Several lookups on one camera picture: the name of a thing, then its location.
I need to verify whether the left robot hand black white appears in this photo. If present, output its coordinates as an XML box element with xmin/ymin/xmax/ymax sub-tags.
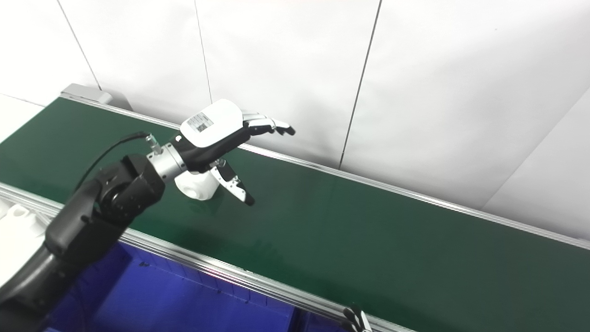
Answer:
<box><xmin>171</xmin><ymin>98</ymin><xmax>296</xmax><ymax>207</ymax></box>

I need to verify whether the large white plastic part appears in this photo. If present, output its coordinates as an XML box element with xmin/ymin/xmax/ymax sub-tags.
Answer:
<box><xmin>174</xmin><ymin>170</ymin><xmax>220</xmax><ymax>201</ymax></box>

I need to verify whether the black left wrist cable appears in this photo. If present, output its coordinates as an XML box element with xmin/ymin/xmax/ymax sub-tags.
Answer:
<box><xmin>74</xmin><ymin>131</ymin><xmax>164</xmax><ymax>194</ymax></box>

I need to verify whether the grey conveyor motor housing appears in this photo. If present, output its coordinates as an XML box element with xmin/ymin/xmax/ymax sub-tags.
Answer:
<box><xmin>60</xmin><ymin>83</ymin><xmax>134</xmax><ymax>111</ymax></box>

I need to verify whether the blue plastic bin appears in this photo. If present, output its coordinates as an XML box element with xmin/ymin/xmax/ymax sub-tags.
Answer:
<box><xmin>295</xmin><ymin>309</ymin><xmax>351</xmax><ymax>332</ymax></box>
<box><xmin>44</xmin><ymin>242</ymin><xmax>298</xmax><ymax>332</ymax></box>

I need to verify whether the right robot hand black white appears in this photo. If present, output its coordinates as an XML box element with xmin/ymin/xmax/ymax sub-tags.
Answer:
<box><xmin>342</xmin><ymin>304</ymin><xmax>373</xmax><ymax>332</ymax></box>

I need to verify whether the small white plastic part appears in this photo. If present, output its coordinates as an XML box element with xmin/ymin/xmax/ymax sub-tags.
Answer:
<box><xmin>8</xmin><ymin>204</ymin><xmax>41</xmax><ymax>231</ymax></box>

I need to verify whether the green conveyor belt aluminium frame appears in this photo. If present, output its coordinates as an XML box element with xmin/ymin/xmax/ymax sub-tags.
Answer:
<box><xmin>0</xmin><ymin>95</ymin><xmax>590</xmax><ymax>332</ymax></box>

